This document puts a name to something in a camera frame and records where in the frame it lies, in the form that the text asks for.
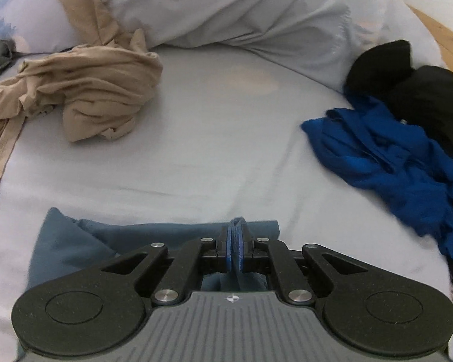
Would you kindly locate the blue white printed duvet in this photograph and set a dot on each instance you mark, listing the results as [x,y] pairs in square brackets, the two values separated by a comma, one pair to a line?
[249,15]

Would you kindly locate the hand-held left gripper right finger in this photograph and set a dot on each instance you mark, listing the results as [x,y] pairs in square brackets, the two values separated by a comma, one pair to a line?
[245,252]

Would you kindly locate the royal blue garment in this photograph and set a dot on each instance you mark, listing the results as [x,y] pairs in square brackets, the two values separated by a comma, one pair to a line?
[381,158]

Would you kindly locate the teal blue shirt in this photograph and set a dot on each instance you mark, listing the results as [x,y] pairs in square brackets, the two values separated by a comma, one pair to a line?
[136,237]

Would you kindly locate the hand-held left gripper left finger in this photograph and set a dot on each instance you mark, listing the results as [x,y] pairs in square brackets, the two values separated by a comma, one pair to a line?
[228,252]

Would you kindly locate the beige tights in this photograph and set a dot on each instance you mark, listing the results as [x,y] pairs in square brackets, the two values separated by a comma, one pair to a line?
[98,83]

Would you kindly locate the black garment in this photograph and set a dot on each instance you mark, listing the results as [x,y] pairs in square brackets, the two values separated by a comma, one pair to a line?
[430,94]

